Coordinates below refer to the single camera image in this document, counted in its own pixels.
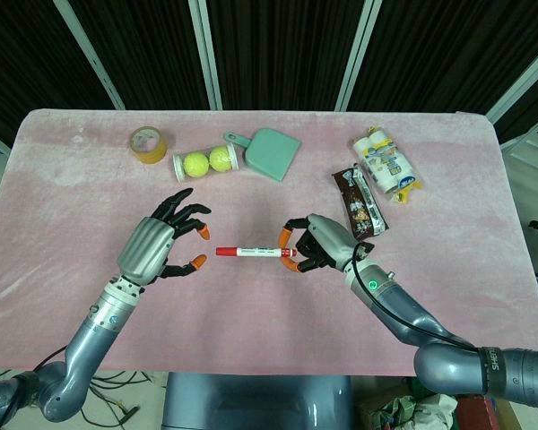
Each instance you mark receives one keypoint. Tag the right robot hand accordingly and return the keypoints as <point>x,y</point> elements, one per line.
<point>329,244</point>

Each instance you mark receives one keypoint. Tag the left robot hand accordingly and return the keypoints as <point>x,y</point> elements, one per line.
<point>145,248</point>

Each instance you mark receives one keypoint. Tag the white marker pen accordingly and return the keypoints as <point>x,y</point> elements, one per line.
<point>260,252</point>

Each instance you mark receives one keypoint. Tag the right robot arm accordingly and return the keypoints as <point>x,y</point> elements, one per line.
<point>430,336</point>

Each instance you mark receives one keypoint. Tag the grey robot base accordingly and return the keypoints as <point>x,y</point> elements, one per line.
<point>257,401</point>

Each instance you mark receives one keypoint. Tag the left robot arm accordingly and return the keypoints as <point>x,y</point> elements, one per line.
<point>78,345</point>

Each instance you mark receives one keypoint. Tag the brown snack wrapper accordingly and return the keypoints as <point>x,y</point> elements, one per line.
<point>361,200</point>

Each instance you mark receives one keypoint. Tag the pink table cloth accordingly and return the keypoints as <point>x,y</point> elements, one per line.
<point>269,304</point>

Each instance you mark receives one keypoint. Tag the yellow tennis ball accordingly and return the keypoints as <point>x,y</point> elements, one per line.
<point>194,164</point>
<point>220,159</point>

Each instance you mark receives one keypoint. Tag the white yellow tissue pack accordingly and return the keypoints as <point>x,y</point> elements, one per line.
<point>387,165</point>

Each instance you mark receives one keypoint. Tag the yellow packing tape roll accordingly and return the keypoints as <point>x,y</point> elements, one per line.
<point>147,144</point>

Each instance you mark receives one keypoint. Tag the clear tennis ball tube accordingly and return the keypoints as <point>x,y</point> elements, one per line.
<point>206,161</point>

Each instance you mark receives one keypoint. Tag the green plastic dustpan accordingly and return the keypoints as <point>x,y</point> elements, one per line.
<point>269,154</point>

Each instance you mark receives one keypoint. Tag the black folding screen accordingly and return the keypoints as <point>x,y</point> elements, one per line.
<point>269,49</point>

